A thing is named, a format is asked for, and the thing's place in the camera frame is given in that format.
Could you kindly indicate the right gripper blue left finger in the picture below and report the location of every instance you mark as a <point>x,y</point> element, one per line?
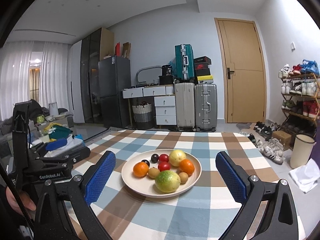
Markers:
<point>52,220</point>

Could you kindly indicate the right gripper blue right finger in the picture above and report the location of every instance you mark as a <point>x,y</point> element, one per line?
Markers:
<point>279,220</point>

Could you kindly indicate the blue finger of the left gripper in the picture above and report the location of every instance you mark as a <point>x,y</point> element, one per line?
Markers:
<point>70,157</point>
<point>51,146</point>

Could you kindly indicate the large orange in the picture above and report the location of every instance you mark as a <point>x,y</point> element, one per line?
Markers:
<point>140,170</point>

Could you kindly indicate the dark plum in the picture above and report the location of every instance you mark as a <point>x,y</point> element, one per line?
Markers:
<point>146,162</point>
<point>154,158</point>

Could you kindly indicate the brown longan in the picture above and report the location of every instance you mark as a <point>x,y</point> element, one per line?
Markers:
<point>153,172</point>
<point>183,177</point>

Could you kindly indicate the red tomato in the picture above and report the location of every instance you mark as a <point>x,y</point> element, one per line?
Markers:
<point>163,166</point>
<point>164,158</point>

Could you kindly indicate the green passion fruit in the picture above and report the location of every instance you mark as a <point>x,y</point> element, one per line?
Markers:
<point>167,181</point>

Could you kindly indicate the yellow passion fruit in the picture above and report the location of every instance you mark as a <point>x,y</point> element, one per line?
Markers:
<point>176,156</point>

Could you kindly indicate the small orange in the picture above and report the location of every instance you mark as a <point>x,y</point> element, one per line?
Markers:
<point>187,167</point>

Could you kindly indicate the white paper on floor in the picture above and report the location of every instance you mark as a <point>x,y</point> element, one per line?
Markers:
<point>306,177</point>

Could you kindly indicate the cream round plate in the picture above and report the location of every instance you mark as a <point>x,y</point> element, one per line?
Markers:
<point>145,186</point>

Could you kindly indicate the white sneakers on floor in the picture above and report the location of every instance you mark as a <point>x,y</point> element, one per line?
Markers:
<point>271,149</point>

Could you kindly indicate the checkered tablecloth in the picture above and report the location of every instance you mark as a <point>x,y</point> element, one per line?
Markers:
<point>203,212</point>

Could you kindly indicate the cream waste bin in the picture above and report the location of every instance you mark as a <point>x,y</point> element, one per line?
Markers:
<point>302,150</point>

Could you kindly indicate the cardboard box on floor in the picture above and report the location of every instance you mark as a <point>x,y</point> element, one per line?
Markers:
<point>283,138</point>

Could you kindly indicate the woven laundry basket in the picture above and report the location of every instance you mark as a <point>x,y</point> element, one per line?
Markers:
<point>143,116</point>

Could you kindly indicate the dark grey refrigerator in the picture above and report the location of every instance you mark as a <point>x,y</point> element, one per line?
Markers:
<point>114,77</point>

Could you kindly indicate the white curtains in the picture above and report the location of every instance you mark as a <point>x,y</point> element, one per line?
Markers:
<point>34,70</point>

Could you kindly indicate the black glass cabinet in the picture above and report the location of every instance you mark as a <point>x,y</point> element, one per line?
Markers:
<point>94,48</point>

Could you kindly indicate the white drawer desk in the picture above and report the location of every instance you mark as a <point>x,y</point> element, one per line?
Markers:
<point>162,99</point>

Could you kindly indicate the beige suitcase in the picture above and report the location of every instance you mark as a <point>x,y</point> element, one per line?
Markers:
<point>185,105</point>

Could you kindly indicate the wooden shoe rack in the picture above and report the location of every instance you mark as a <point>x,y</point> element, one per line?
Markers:
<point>300,92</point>

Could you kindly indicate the wooden door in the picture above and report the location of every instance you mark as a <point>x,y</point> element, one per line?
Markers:
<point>243,69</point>

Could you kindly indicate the silver suitcase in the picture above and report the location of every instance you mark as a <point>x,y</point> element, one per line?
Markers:
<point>206,107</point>

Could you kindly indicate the teal suitcase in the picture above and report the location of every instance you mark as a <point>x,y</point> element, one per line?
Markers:
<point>185,62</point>

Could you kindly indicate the stacked shoe boxes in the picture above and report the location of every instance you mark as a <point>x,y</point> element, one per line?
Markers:
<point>201,65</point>

